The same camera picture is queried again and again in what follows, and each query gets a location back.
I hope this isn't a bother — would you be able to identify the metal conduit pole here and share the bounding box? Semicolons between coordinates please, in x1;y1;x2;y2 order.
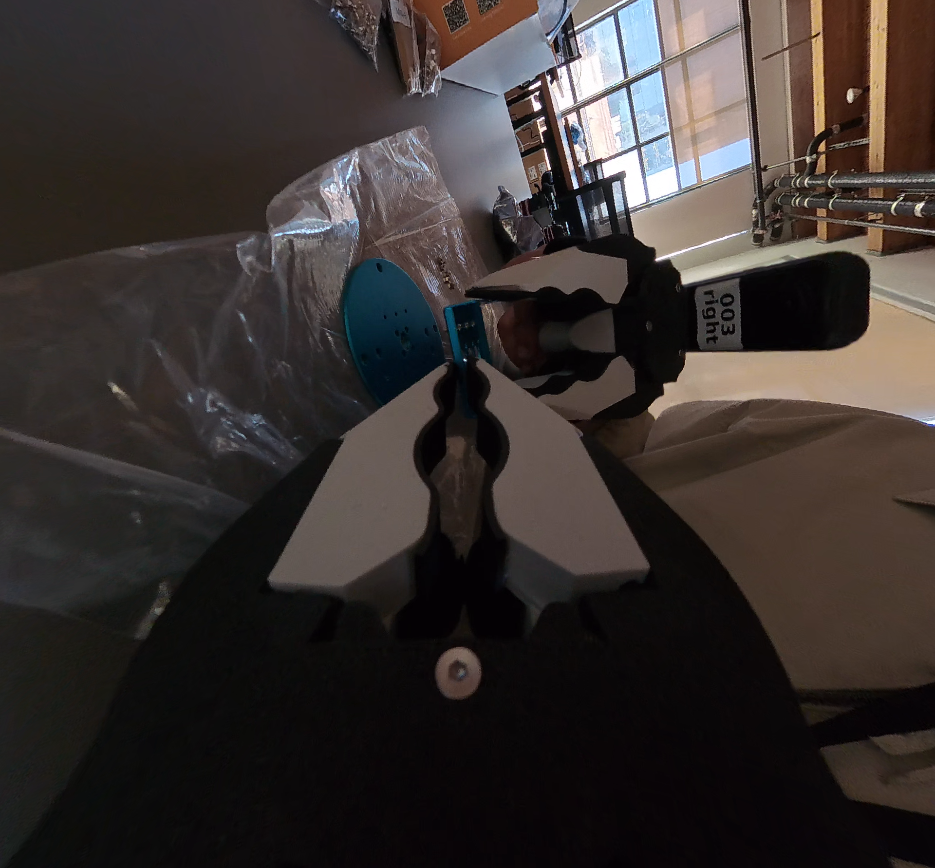
735;0;770;242

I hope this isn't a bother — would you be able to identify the black insulated pipe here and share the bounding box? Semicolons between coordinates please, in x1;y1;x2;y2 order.
775;171;935;192
755;192;935;220

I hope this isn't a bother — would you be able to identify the blue round metal plate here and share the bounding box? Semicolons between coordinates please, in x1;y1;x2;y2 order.
342;258;449;403

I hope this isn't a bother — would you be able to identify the black mesh cart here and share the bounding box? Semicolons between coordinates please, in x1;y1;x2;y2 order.
559;171;636;242

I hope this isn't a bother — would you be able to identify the person's right hand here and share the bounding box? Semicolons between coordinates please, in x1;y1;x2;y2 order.
496;297;559;377

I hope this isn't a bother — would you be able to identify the grey desk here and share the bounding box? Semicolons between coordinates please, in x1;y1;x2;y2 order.
0;0;541;868

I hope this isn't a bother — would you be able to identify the large grid window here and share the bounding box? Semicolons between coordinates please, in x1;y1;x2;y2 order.
547;0;758;216

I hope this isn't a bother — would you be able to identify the crumpled silver foil bag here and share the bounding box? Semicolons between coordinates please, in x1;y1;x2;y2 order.
493;184;546;260

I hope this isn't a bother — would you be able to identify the large clear plastic bag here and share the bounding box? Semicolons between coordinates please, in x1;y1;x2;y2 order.
0;234;367;638

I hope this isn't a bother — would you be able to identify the curved black pipe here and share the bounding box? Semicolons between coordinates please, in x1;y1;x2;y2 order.
806;118;871;176

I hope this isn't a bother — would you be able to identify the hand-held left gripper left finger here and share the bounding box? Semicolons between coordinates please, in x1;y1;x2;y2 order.
268;364;465;627

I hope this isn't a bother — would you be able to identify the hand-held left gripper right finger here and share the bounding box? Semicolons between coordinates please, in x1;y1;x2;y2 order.
467;360;653;628

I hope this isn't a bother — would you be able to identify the wooden shelf with boxes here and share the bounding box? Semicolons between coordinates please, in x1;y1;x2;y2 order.
505;71;580;191

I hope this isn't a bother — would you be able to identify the blue U-shaped metal bracket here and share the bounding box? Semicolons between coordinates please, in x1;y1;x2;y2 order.
446;301;508;419

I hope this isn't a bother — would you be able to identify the pile of clear screw bags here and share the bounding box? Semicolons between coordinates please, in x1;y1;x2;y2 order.
279;0;446;99

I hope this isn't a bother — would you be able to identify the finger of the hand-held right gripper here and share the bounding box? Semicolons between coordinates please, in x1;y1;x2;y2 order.
465;252;634;308
515;357;642;421

